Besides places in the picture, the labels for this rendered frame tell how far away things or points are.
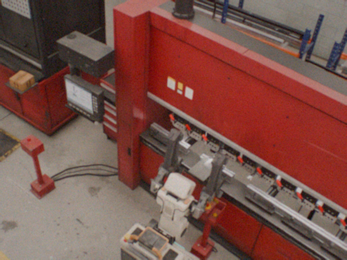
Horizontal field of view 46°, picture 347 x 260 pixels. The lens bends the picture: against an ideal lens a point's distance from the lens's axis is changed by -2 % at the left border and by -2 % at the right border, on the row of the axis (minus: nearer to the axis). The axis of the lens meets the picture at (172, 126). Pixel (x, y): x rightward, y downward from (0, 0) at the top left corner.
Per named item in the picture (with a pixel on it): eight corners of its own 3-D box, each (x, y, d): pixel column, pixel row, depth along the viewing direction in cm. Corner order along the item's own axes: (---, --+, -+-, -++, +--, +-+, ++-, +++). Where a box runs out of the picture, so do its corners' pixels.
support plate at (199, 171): (188, 171, 394) (188, 170, 394) (204, 156, 410) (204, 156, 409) (203, 181, 387) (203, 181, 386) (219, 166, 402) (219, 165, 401)
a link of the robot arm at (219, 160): (210, 157, 320) (221, 163, 316) (218, 149, 330) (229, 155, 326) (198, 198, 345) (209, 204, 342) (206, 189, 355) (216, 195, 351)
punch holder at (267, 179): (257, 177, 370) (261, 165, 359) (262, 172, 375) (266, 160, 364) (271, 186, 363) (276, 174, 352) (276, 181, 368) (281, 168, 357)
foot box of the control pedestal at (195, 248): (186, 255, 438) (187, 249, 430) (199, 239, 453) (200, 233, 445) (201, 266, 430) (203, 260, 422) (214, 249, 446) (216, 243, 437)
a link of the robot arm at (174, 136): (165, 133, 336) (175, 138, 333) (174, 126, 346) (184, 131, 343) (157, 174, 362) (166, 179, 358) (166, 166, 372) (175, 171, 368)
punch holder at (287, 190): (276, 189, 361) (281, 177, 350) (281, 183, 366) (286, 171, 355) (291, 199, 355) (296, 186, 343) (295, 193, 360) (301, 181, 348)
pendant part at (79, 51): (64, 110, 429) (55, 40, 372) (81, 99, 445) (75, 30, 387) (100, 132, 410) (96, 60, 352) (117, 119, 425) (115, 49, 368)
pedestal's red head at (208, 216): (197, 215, 398) (199, 204, 386) (206, 205, 408) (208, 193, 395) (214, 226, 390) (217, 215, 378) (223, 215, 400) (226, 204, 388)
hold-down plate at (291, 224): (281, 221, 372) (281, 219, 370) (283, 218, 376) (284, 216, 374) (309, 240, 359) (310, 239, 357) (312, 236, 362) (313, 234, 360)
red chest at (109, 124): (102, 140, 557) (98, 79, 489) (128, 121, 586) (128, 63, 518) (129, 158, 535) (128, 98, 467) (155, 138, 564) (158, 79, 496)
